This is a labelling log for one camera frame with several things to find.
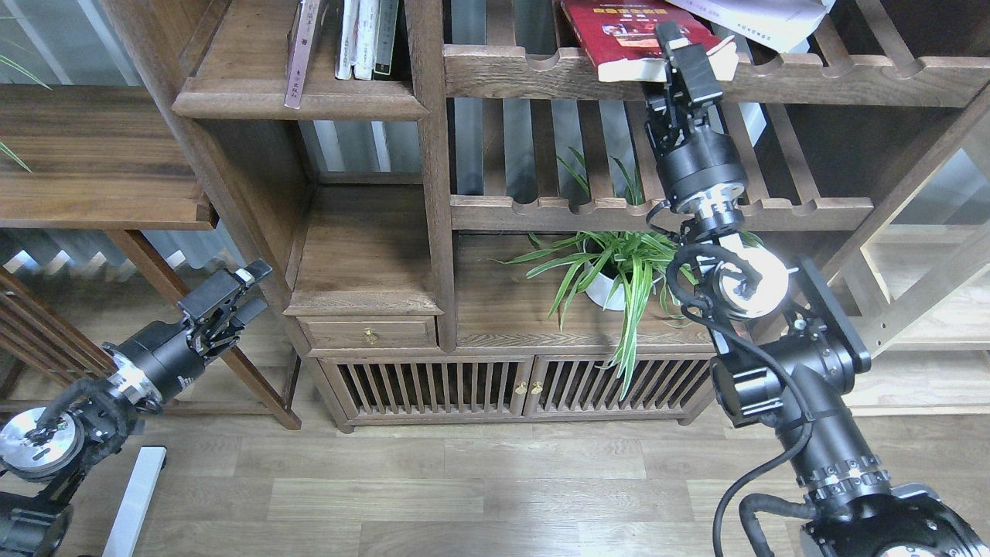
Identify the light wooden shelf unit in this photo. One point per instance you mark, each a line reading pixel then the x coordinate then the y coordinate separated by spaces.
pixel 915 276

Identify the red book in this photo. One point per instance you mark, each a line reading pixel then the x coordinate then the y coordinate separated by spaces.
pixel 619 38

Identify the white plant pot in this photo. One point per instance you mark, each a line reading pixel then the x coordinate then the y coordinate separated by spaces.
pixel 602 292

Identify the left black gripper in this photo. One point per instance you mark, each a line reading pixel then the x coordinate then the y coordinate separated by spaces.
pixel 159 361

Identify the dark wooden bookshelf unit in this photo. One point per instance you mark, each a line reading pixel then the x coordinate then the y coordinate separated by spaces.
pixel 387 204

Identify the green spider plant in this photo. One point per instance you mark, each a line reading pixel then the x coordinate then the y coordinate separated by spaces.
pixel 634 260

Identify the white book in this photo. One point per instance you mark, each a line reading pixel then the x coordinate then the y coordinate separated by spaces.
pixel 365 52
pixel 779 25
pixel 347 52

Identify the dark green upright book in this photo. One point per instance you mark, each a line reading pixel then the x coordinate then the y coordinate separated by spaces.
pixel 386 24

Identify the white bar on floor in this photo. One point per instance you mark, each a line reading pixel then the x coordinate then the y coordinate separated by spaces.
pixel 129 521

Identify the dark slatted wooden rack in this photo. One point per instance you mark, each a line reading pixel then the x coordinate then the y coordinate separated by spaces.
pixel 41 340

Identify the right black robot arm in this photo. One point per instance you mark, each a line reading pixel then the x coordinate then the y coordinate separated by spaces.
pixel 785 352

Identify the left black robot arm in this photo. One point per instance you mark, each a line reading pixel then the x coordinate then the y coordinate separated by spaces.
pixel 59 444

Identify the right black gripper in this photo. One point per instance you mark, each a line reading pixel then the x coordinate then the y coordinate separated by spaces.
pixel 699 167

